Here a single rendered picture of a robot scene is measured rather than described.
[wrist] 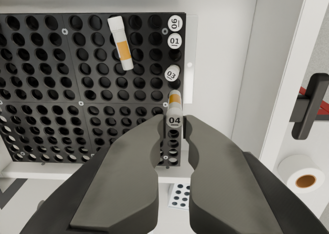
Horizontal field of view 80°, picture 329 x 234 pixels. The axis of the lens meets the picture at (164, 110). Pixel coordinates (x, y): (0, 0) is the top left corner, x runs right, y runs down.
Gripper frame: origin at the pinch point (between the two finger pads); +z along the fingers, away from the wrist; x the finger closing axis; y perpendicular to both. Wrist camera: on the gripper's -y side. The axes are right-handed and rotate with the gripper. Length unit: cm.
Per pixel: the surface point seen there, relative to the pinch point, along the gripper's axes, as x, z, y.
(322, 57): 78, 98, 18
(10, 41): -15.8, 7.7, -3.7
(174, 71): -0.1, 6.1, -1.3
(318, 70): 78, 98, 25
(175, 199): 0.6, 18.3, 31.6
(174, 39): -0.1, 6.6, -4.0
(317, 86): 13.2, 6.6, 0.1
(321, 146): 29.5, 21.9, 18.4
